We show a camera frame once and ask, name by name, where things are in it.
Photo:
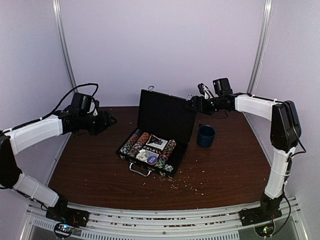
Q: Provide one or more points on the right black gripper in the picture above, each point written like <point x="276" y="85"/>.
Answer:
<point x="202" y="108"/>

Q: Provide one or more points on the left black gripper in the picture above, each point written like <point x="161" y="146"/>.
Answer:
<point x="105" y="122"/>

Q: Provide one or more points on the dark blue mug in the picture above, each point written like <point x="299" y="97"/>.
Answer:
<point x="205" y="135"/>

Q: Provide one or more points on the black poker case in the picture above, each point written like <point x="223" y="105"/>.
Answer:
<point x="167" y="117"/>

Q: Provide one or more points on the brown poker chip roll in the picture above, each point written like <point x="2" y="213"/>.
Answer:
<point x="143" y="138"/>

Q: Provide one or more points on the clear round dealer button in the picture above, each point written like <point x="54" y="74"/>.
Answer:
<point x="143" y="155"/>

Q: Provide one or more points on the playing card deck box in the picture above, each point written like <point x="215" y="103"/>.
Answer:
<point x="158" y="147"/>
<point x="151" y="153"/>

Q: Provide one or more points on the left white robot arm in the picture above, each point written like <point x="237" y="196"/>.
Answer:
<point x="14" y="142"/>

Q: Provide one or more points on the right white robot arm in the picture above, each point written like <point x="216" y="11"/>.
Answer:
<point x="285" y="133"/>

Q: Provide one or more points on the left poker chip row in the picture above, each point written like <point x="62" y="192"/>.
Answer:
<point x="131" y="142"/>

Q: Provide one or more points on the poker chip row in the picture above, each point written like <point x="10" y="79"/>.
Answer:
<point x="131" y="142"/>
<point x="166" y="153"/>
<point x="134" y="151"/>

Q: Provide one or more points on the right poker chip row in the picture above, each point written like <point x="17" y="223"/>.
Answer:
<point x="166" y="153"/>

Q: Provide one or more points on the triangular all-in button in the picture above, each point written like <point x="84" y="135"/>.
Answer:
<point x="153" y="140"/>

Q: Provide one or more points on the purple small blind button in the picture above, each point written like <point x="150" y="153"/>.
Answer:
<point x="152" y="159"/>

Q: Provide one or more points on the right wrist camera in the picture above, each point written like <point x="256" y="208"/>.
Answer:
<point x="221" y="86"/>

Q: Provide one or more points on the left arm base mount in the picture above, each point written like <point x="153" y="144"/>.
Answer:
<point x="71" y="216"/>

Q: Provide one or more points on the aluminium front rail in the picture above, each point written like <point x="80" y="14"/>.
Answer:
<point x="220" y="223"/>

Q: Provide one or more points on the right aluminium frame post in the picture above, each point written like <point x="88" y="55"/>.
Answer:
<point x="261" y="47"/>

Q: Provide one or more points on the aluminium frame post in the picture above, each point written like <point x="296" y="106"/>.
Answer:
<point x="63" y="43"/>
<point x="261" y="47"/>

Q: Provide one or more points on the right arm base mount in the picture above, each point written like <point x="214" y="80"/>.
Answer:
<point x="257" y="215"/>

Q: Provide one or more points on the left aluminium frame post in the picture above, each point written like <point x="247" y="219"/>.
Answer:
<point x="63" y="43"/>

